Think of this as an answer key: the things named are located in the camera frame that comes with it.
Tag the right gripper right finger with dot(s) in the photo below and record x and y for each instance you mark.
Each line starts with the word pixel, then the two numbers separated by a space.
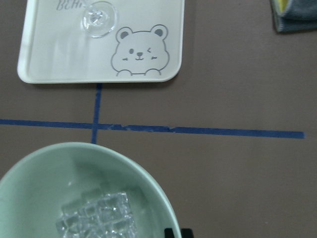
pixel 186 233

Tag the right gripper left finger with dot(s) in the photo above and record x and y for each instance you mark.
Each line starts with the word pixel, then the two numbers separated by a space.
pixel 168 233

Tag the clear ice cubes pile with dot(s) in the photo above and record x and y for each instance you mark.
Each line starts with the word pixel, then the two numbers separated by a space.
pixel 97 214

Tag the cream bear serving tray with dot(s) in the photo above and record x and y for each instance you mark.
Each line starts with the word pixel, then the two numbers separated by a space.
pixel 143 42

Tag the clear wine glass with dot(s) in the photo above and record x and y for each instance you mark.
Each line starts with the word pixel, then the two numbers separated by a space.
pixel 100 17

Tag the green ceramic bowl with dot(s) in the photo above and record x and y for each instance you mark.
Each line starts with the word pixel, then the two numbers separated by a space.
pixel 33 191

